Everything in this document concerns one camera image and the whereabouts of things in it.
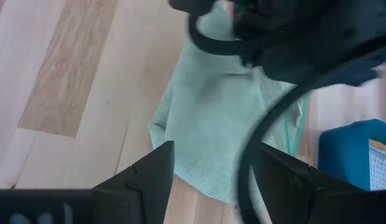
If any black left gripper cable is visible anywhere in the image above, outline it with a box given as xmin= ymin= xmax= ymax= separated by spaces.
xmin=167 ymin=0 xmax=256 ymax=57

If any gray waffle microfiber towel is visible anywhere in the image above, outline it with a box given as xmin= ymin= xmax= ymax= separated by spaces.
xmin=369 ymin=144 xmax=386 ymax=191

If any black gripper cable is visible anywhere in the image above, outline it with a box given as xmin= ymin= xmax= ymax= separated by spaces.
xmin=167 ymin=0 xmax=256 ymax=57
xmin=237 ymin=32 xmax=386 ymax=224

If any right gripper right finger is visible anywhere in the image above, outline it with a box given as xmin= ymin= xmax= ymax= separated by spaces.
xmin=253 ymin=142 xmax=368 ymax=224

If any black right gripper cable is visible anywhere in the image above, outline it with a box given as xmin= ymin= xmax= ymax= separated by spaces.
xmin=237 ymin=32 xmax=386 ymax=224

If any teal plastic bin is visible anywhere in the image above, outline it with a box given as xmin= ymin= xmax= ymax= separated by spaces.
xmin=318 ymin=119 xmax=386 ymax=192

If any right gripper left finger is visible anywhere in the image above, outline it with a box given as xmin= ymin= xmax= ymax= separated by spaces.
xmin=92 ymin=140 xmax=176 ymax=224

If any green microfiber towel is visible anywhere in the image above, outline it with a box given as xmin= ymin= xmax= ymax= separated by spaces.
xmin=148 ymin=1 xmax=309 ymax=212

